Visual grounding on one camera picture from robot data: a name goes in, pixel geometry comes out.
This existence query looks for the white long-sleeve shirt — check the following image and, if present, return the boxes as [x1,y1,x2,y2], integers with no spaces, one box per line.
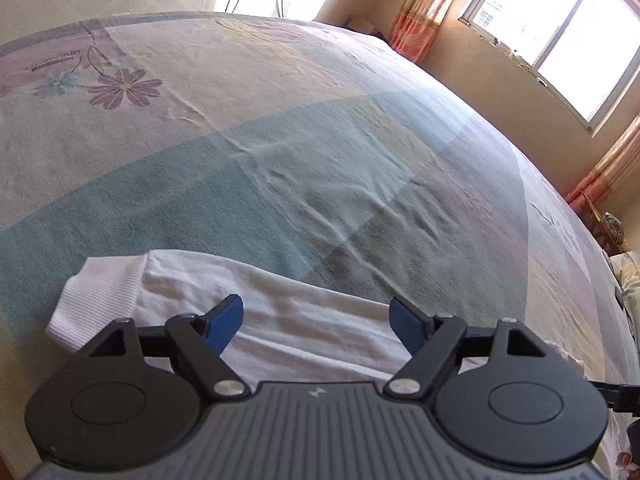
[44,248,586,386]

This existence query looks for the small floral pillow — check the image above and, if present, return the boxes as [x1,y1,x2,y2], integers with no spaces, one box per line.
[610,250,640,298]

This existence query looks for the crumpled cloth on table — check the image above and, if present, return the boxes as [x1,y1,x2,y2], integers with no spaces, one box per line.
[599,211,626,256]

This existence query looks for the orange curtain right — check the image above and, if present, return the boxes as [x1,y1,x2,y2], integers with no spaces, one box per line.
[565,116,640,214]

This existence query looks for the orange curtain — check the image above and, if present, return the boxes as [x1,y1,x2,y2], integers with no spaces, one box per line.
[390,0,454,65]
[565,116,640,214]

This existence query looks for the pastel patchwork bed sheet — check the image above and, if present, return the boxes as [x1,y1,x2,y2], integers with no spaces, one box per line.
[1,12,639,476]

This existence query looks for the orange curtain left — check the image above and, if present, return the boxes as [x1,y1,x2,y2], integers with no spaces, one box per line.
[390,0,454,65]

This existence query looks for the aluminium sliding window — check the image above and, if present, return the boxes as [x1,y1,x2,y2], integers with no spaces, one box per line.
[460,0,639,133]

